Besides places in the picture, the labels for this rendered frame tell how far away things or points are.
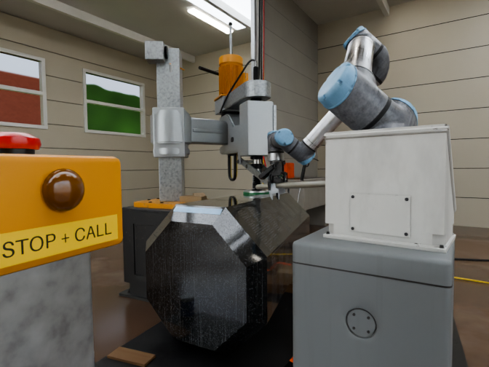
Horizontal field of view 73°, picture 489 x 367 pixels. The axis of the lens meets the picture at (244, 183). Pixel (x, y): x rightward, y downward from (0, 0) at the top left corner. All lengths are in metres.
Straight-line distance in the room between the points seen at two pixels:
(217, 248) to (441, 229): 1.13
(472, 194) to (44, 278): 6.67
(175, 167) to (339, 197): 1.99
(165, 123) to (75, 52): 6.11
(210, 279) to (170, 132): 1.37
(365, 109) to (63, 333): 0.97
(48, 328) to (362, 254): 0.75
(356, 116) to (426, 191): 0.32
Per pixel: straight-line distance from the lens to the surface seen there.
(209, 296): 1.87
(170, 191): 2.84
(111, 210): 0.31
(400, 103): 1.22
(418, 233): 0.97
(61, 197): 0.27
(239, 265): 1.72
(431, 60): 7.02
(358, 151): 1.00
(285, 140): 1.71
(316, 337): 1.05
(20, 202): 0.27
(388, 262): 0.91
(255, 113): 2.57
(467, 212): 6.82
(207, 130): 3.01
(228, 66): 3.29
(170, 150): 2.78
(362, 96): 1.10
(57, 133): 8.16
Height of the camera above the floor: 1.07
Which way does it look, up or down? 3 degrees down
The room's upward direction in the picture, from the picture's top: 1 degrees counter-clockwise
